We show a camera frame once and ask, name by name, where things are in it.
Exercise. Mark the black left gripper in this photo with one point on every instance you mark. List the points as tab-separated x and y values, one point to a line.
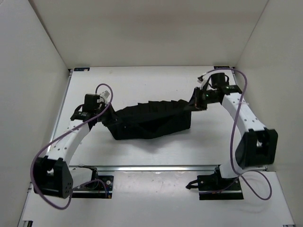
112	119

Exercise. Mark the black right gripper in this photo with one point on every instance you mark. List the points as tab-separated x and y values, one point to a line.
195	104

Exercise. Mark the black pleated skirt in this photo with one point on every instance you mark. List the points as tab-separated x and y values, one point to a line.
151	120

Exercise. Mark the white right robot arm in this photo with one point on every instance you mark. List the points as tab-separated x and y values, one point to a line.
257	146

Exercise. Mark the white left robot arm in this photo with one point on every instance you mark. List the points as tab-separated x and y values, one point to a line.
51	174

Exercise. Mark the dark right corner label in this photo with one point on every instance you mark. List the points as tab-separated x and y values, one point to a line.
221	67

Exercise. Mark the dark corner label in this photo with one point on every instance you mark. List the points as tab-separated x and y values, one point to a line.
221	67
80	69

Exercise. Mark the dark left corner label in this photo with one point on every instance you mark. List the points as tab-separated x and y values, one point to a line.
80	69

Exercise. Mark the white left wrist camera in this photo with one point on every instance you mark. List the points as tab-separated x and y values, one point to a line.
104	97

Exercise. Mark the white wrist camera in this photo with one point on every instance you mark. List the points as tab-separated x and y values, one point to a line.
203	80
104	97

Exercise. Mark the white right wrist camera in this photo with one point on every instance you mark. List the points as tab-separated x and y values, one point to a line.
203	80

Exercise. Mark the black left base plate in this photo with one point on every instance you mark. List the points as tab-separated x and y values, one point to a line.
101	186

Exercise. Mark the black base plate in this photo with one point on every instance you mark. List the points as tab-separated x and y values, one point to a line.
214	188
101	186

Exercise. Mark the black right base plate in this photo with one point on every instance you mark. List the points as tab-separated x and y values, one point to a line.
214	188

